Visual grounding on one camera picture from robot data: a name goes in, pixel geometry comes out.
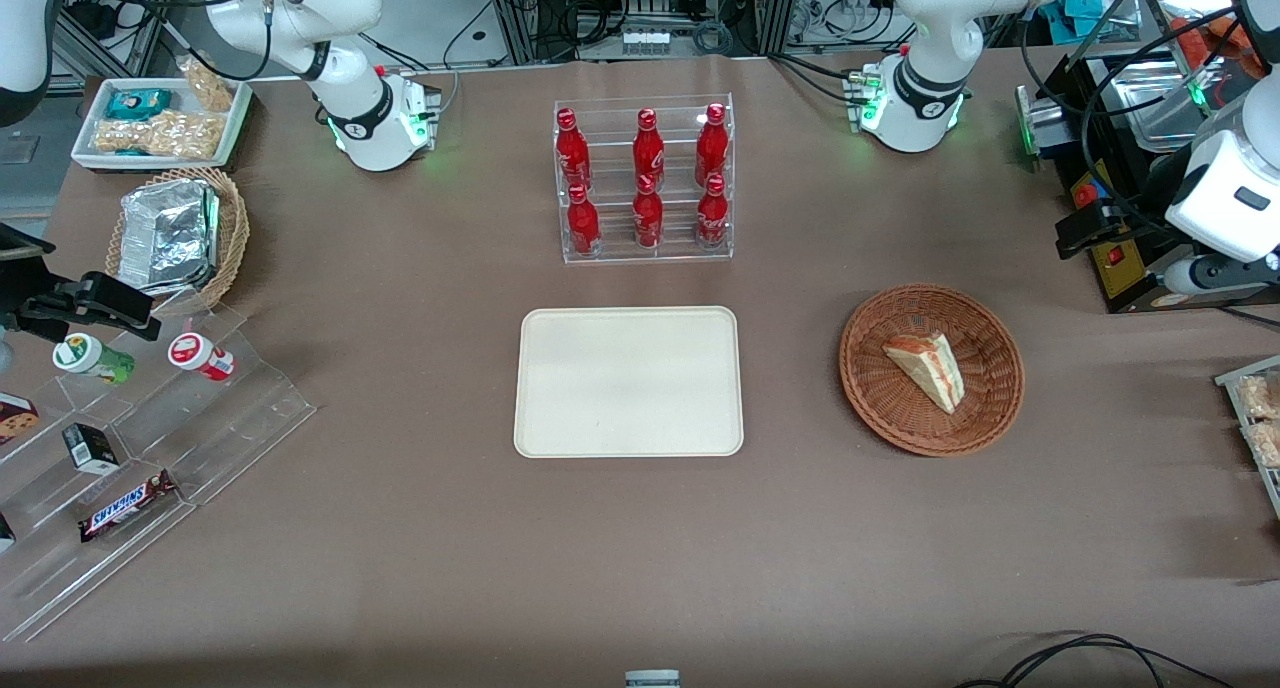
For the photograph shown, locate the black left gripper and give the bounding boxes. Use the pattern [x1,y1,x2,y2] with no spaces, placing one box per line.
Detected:
[1056,153,1204,261]

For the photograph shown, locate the white rectangular snack tray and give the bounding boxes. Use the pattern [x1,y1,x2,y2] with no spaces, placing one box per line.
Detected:
[70,76,254,173]

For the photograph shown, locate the brown round wicker basket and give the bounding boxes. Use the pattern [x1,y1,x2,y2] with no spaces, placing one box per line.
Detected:
[839,284,1027,458]

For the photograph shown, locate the small black box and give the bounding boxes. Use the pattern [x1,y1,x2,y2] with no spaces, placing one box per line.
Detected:
[61,422,122,475]

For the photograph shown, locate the triangle sandwich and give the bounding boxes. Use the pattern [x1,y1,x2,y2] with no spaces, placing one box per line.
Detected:
[881,332,966,416]

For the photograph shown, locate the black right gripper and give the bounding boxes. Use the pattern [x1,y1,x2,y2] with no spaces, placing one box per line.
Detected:
[0,223,163,342]

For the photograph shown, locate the orange snack bag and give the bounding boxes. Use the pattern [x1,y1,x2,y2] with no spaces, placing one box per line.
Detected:
[1165,8,1273,81]

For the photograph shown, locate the cream plastic tray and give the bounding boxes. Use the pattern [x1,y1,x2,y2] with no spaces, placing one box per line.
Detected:
[514,306,745,459]

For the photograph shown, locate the silver foil package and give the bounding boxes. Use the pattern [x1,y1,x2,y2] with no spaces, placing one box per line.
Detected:
[117,179,222,295]

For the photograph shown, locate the large clear nut bag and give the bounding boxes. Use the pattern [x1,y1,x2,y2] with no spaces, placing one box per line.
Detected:
[91,110,224,160]

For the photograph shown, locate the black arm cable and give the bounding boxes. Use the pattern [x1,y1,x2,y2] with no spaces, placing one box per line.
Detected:
[1020,0,1246,231]

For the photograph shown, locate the clear acrylic stepped shelf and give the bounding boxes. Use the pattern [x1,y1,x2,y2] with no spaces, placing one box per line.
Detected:
[0,302,319,645]

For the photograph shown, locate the wire tray with snacks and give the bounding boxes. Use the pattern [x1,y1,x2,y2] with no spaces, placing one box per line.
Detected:
[1214,355,1280,521]

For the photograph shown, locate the small clear nut bag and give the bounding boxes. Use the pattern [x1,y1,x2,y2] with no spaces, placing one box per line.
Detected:
[177,55,240,115]

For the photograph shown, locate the black appliance with red switches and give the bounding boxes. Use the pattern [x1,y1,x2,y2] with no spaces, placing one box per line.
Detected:
[1016,53,1280,315]

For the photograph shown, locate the shiny metal tray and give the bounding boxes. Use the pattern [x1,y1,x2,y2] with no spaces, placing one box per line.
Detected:
[1100,52,1233,155]

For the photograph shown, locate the green drink cup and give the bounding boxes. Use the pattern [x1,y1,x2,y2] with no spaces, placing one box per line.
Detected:
[52,332,137,386]

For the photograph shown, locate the snickers chocolate bar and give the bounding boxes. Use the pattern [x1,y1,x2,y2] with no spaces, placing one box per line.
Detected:
[78,469,180,544]

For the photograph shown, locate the cookie box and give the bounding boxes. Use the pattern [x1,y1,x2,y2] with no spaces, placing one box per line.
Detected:
[0,392,42,448]

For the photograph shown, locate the red cola bottle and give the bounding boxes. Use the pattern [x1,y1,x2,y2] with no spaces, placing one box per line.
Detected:
[566,182,603,258]
[632,173,665,250]
[695,102,730,181]
[555,107,592,191]
[632,107,667,181]
[696,172,731,250]

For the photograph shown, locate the clear acrylic bottle rack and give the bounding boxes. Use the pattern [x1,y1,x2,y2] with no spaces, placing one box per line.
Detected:
[553,93,735,265]

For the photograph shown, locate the red drink cup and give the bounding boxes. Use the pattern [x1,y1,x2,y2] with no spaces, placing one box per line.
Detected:
[166,332,238,383]

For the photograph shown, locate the light wicker basket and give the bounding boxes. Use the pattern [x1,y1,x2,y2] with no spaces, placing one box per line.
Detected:
[104,166,252,315]

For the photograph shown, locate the black floor cable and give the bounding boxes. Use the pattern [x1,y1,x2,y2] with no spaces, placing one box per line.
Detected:
[953,632,1237,688]

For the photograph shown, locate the teal snack packet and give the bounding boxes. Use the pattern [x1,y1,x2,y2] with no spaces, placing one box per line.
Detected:
[104,88,174,122]

